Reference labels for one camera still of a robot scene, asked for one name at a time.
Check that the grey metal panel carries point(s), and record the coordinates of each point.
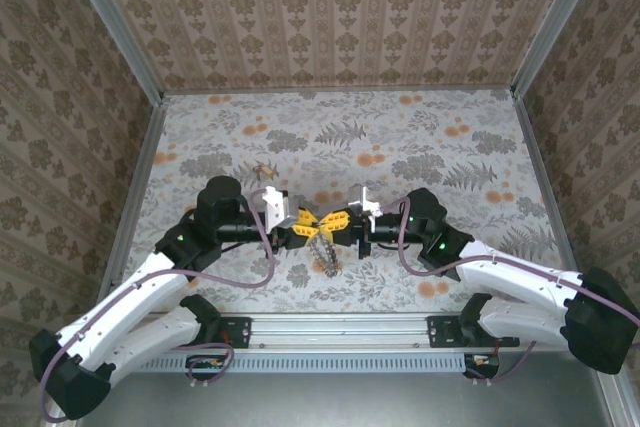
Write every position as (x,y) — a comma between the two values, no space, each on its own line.
(325,402)

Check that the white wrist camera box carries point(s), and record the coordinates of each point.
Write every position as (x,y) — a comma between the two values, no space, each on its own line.
(362,202)
(274,204)

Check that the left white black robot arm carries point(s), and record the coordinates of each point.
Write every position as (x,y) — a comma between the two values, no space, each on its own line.
(125,307)

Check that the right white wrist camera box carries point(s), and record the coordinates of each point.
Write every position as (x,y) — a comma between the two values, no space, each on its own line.
(362,202)

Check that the aluminium table side rail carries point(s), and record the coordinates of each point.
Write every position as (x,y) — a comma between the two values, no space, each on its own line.
(541,172)
(142,167)

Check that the black connector board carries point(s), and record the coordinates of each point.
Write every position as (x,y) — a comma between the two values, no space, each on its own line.
(205,364)
(482,364)

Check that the aluminium frame post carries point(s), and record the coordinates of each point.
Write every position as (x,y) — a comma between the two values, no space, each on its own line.
(562,22)
(112,22)

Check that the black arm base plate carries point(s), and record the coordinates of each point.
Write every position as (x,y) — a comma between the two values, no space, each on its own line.
(237,332)
(442,332)

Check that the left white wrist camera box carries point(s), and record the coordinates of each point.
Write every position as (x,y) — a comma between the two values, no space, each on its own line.
(274,204)

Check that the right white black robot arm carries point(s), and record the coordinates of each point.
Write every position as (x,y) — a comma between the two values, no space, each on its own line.
(525,272)

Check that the aluminium mounting rail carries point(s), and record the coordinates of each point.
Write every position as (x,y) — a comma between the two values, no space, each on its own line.
(340,329)

